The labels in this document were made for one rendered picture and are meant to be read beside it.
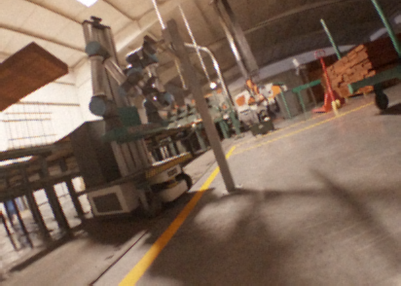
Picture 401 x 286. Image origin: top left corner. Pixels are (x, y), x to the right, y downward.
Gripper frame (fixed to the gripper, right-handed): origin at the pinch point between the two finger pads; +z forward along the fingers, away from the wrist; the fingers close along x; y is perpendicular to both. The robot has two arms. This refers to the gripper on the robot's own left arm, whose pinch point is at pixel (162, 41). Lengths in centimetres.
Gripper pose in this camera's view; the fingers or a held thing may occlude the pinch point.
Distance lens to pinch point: 167.6
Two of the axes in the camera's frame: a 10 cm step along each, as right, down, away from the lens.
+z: 9.1, -3.3, -2.5
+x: 3.0, 1.1, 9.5
